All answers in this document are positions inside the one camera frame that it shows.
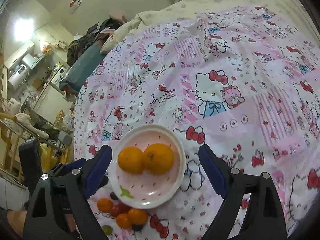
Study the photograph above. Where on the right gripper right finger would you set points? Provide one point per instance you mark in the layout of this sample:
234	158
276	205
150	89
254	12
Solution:
264	218

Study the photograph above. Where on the red cherry tomato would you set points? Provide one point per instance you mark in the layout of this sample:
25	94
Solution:
118	209

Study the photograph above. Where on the white water heater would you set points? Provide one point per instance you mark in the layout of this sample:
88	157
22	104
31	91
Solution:
17	77

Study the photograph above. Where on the pile of dark clothes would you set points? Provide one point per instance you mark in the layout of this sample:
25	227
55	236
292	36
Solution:
95	33

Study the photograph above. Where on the large orange left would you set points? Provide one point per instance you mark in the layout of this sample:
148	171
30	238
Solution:
130	160

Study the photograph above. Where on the pink white plate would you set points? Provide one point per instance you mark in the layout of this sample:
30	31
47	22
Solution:
147	190

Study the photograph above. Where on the dark purple grape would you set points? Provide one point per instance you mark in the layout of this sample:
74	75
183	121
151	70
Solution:
113	196

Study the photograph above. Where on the pink Hello Kitty sheet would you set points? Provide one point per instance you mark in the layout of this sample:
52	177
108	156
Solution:
244	81

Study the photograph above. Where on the large orange right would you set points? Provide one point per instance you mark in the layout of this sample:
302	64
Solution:
158	158

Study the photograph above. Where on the cream quilt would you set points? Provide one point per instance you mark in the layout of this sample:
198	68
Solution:
185	9

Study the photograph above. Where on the blue bed frame edge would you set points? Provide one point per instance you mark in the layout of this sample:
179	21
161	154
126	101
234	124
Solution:
82	69

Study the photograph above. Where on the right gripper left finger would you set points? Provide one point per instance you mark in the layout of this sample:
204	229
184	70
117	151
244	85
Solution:
59	207

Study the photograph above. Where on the small mandarin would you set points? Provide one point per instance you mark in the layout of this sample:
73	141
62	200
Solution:
137	217
104	205
123	221

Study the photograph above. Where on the large orange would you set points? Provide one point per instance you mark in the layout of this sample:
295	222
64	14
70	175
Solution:
158	158
130	160

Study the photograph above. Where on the green grape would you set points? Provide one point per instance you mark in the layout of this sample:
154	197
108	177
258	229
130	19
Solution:
107	230

